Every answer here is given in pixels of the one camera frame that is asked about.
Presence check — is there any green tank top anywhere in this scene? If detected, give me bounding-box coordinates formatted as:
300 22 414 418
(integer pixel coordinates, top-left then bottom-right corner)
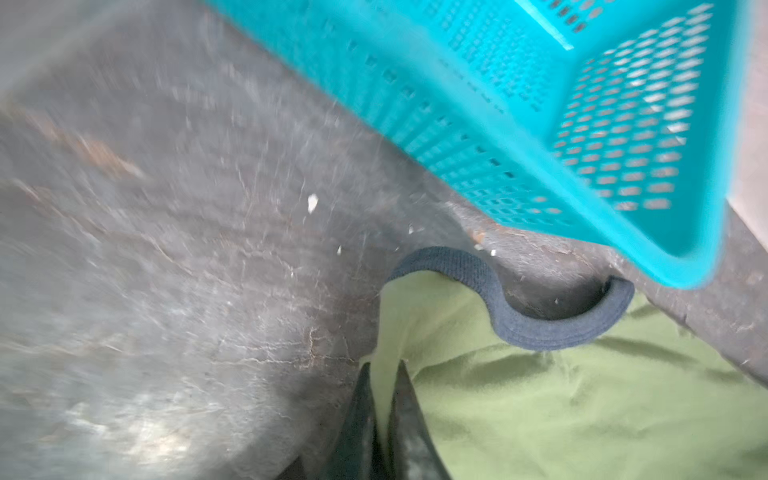
366 247 767 479

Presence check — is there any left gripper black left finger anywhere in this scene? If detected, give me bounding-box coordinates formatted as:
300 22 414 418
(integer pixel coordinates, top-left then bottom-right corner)
318 363 378 480

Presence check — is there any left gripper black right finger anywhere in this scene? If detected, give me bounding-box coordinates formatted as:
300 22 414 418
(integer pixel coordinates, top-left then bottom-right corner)
388 361 450 480

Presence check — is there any teal plastic basket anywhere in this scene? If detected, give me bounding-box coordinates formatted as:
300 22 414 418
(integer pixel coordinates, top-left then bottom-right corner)
212 0 752 289

